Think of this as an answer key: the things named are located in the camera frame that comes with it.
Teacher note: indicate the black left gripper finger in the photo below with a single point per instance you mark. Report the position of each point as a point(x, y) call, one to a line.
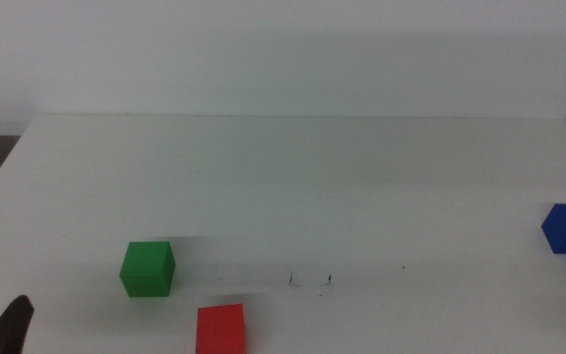
point(5, 329)

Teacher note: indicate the green cube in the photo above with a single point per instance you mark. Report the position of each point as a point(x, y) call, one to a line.
point(146, 269)

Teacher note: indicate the red cube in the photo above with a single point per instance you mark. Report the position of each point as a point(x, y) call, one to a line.
point(220, 329)

